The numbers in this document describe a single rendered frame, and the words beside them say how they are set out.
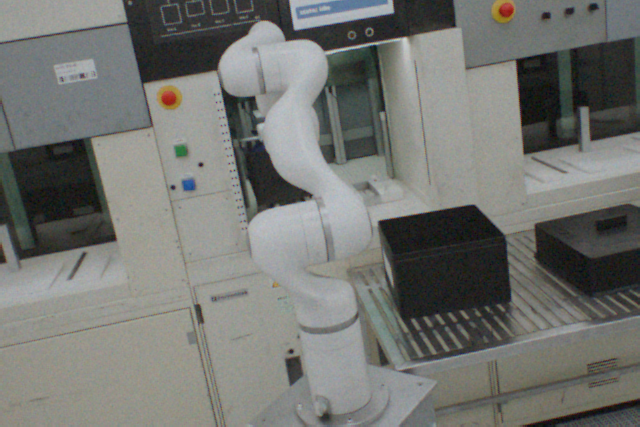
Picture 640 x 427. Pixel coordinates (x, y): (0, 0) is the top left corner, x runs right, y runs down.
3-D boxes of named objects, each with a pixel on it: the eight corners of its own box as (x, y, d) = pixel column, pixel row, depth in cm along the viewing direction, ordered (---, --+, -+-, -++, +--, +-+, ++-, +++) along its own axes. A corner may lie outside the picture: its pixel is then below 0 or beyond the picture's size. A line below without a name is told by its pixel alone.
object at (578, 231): (592, 299, 159) (589, 247, 155) (532, 256, 187) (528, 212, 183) (707, 272, 162) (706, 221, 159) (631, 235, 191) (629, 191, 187)
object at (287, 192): (254, 218, 215) (237, 123, 205) (247, 199, 234) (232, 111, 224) (327, 204, 219) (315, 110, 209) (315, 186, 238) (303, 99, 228)
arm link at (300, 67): (294, 278, 127) (376, 261, 129) (291, 255, 117) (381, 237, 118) (250, 70, 150) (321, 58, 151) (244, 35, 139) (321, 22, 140)
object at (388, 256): (384, 277, 190) (376, 220, 185) (481, 260, 190) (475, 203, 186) (401, 321, 163) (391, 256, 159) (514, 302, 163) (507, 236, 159)
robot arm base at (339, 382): (355, 442, 122) (340, 351, 117) (276, 417, 133) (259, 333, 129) (407, 387, 136) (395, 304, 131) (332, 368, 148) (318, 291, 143)
